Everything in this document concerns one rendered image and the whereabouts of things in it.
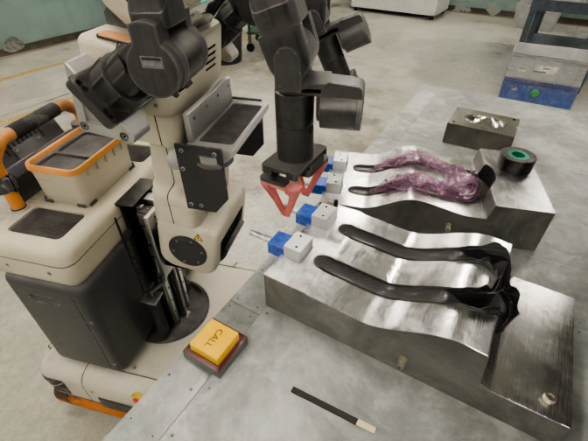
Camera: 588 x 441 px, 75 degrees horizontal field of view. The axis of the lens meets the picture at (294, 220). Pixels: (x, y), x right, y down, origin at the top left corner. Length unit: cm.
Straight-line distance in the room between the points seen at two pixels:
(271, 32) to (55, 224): 76
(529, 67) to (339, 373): 372
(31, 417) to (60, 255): 90
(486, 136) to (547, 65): 283
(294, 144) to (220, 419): 43
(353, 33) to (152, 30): 51
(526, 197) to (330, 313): 53
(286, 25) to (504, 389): 58
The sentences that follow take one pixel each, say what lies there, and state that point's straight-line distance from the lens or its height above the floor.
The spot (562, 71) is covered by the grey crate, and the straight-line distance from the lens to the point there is 417.
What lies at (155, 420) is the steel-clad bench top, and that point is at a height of 80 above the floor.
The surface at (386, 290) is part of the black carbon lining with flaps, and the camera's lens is 71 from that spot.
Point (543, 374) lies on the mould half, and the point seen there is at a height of 86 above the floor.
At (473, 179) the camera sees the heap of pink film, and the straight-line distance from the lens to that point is 103.
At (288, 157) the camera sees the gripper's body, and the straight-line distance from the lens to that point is 58.
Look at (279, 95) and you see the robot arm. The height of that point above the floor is 120.
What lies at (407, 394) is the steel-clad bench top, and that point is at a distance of 70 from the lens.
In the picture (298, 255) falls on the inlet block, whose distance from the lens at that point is 70.
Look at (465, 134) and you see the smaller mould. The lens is 136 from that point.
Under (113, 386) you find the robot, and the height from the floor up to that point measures 26.
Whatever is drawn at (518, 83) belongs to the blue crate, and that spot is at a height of 18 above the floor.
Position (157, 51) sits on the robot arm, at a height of 126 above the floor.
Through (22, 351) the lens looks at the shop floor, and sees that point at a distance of 199.
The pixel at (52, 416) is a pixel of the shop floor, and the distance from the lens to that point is 176.
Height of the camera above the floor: 140
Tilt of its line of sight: 39 degrees down
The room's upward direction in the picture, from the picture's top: straight up
